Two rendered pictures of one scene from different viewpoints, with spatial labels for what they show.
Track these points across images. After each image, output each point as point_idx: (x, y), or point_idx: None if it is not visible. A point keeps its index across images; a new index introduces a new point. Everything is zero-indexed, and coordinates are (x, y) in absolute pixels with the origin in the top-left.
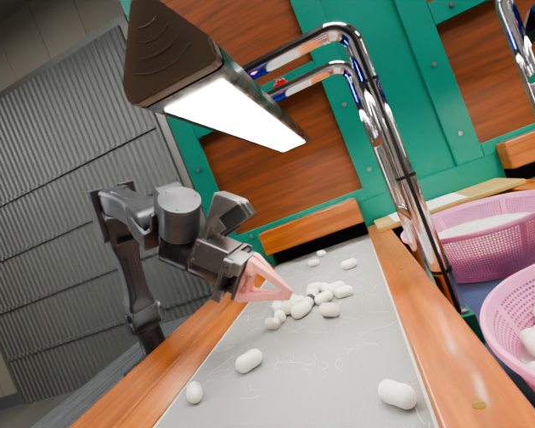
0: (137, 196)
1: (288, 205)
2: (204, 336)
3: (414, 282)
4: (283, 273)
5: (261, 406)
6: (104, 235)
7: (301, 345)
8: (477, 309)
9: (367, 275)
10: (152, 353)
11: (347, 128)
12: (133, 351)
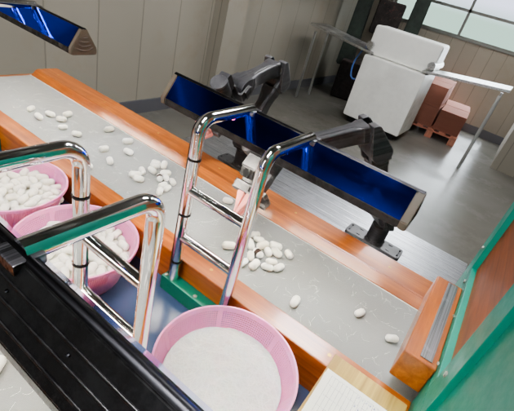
0: (319, 134)
1: (473, 300)
2: (281, 217)
3: (186, 254)
4: (387, 304)
5: (194, 206)
6: (358, 145)
7: (217, 229)
8: (179, 313)
9: (257, 290)
10: (289, 201)
11: (495, 311)
12: (408, 239)
